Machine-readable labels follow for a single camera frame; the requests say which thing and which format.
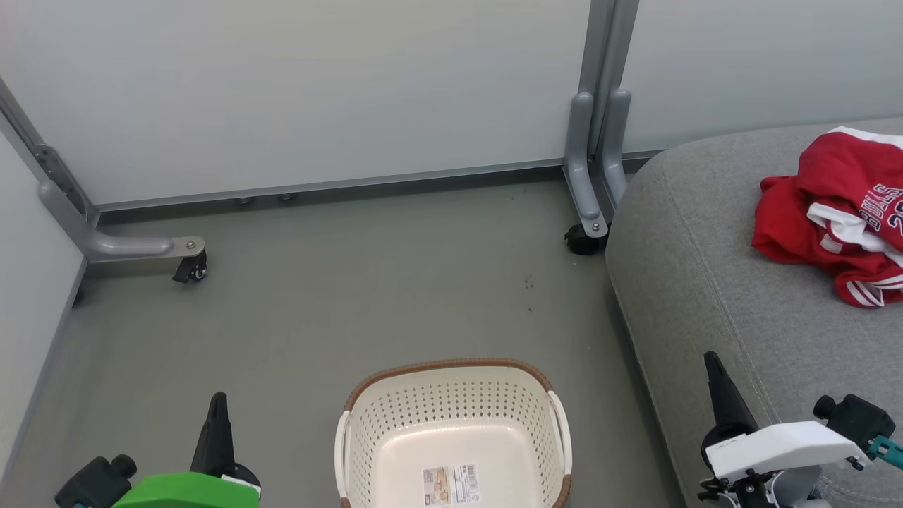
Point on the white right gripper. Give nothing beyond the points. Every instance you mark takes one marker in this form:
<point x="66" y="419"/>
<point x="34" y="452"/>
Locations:
<point x="783" y="444"/>

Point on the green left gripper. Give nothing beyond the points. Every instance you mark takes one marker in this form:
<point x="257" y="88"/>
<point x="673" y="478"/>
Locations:
<point x="187" y="492"/>

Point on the red basketball jersey white trim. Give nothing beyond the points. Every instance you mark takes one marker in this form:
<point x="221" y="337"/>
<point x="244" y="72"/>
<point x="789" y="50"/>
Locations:
<point x="790" y="226"/>

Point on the cream perforated plastic laundry basket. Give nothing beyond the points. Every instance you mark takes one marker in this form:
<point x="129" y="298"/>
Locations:
<point x="451" y="430"/>

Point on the white paper basket label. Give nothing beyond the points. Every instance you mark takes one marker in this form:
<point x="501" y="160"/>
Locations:
<point x="450" y="485"/>

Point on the grey fabric sofa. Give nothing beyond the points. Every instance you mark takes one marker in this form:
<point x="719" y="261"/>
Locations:
<point x="705" y="247"/>

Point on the small black caster with brake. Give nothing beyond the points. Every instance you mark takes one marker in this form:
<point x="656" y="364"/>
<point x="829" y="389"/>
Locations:
<point x="192" y="268"/>

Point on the round black caster wheel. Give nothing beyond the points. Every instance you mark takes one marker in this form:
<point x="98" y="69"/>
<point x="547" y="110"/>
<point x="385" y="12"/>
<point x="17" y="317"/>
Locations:
<point x="582" y="242"/>

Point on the long grey partition foot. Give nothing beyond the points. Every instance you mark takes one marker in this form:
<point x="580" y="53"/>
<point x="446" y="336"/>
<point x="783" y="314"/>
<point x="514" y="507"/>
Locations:
<point x="127" y="247"/>

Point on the white side partition panel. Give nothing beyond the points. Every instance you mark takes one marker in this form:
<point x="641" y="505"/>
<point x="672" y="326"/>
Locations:
<point x="32" y="268"/>

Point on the white partition panel behind sofa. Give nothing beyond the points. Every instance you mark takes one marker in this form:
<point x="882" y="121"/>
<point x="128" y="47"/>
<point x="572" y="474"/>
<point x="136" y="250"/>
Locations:
<point x="762" y="63"/>

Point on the wide white partition panel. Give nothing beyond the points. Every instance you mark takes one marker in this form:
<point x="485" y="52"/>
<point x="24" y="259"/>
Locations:
<point x="317" y="92"/>

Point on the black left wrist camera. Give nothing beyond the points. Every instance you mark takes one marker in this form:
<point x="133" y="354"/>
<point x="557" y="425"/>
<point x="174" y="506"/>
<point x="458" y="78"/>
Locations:
<point x="92" y="483"/>

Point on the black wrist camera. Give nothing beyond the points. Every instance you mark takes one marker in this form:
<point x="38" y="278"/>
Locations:
<point x="92" y="483"/>
<point x="857" y="420"/>

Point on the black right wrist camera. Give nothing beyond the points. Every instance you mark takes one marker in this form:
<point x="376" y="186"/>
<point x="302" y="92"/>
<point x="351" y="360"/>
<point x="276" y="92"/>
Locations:
<point x="857" y="420"/>

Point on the grey partition leg bracket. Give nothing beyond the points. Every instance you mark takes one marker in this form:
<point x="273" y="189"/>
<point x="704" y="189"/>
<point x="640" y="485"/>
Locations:
<point x="578" y="162"/>
<point x="615" y="155"/>

